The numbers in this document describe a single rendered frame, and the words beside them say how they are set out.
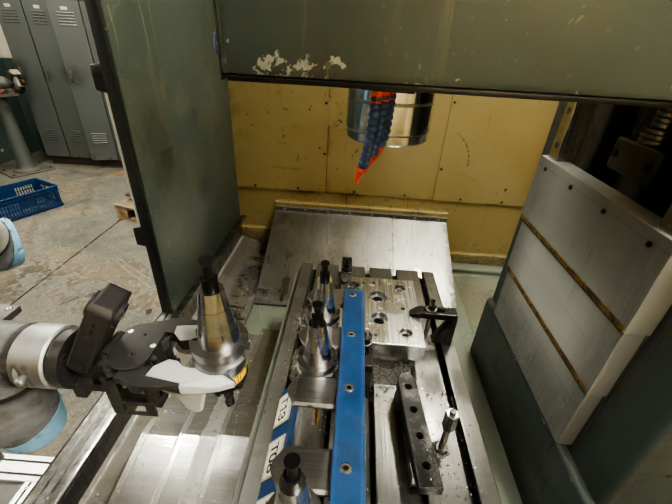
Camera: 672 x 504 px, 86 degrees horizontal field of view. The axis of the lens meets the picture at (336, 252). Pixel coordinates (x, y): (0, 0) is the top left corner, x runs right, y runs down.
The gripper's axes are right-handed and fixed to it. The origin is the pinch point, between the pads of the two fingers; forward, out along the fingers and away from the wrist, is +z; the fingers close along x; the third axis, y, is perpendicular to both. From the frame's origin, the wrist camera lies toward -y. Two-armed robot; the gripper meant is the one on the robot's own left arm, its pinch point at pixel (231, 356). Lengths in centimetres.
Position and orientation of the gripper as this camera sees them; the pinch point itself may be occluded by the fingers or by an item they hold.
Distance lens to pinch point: 45.0
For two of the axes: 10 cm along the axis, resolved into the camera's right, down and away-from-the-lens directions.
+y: -0.3, 8.5, 5.2
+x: -0.7, 5.2, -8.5
